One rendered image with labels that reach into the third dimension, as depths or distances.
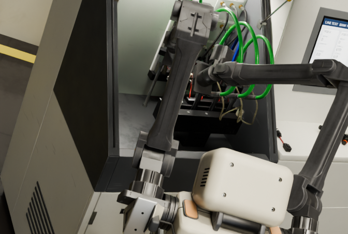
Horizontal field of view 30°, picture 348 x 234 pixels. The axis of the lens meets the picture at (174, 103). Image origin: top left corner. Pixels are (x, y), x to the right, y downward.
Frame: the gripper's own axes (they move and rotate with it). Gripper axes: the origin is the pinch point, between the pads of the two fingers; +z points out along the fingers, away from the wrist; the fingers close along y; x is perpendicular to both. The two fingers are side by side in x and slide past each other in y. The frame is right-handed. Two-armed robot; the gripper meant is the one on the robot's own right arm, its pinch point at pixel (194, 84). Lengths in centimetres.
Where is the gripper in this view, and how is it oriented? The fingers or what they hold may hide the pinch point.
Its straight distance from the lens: 232.1
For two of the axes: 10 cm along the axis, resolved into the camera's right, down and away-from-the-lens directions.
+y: 1.5, -9.6, 2.2
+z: -3.3, 1.6, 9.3
